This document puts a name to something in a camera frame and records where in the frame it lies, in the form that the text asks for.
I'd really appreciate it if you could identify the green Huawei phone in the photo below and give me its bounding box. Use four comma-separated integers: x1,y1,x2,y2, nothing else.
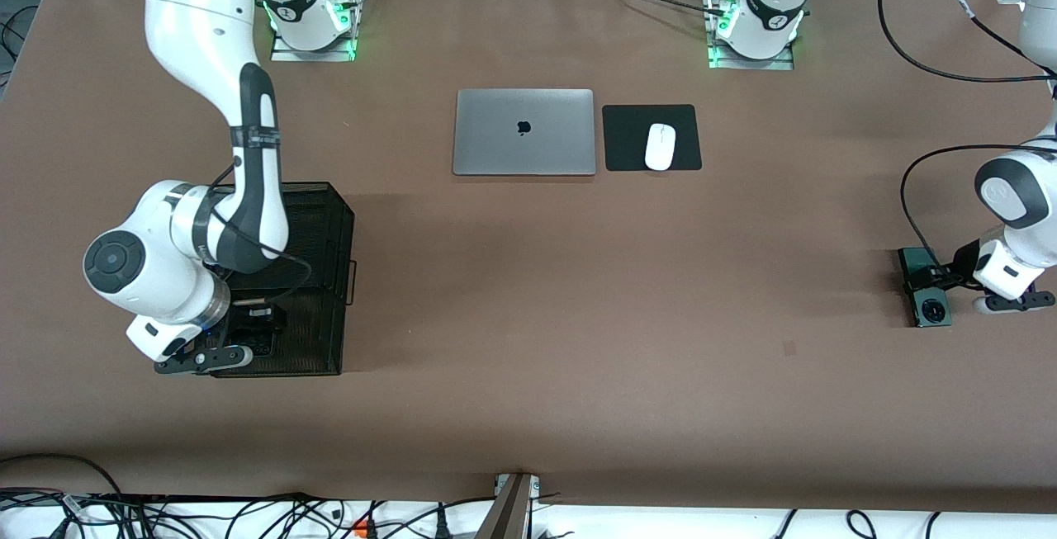
898,248,954,329

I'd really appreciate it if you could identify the silver Apple laptop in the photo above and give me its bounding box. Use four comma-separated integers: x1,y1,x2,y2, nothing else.
453,89,596,177

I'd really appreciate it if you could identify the black wire mesh basket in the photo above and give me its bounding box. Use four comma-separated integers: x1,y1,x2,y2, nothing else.
194,182,358,378

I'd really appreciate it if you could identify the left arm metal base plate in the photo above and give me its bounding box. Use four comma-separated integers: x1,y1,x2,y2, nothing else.
708,27,795,71

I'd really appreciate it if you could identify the black mouse pad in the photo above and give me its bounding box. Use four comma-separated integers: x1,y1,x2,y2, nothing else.
602,104,704,173

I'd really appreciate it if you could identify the white computer mouse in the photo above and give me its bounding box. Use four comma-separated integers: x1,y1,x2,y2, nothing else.
644,123,677,172

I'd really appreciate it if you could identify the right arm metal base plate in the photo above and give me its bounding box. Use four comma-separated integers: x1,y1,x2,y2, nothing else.
272,27,358,63

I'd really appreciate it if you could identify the aluminium profile post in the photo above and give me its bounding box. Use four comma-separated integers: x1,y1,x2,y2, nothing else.
475,473,543,539

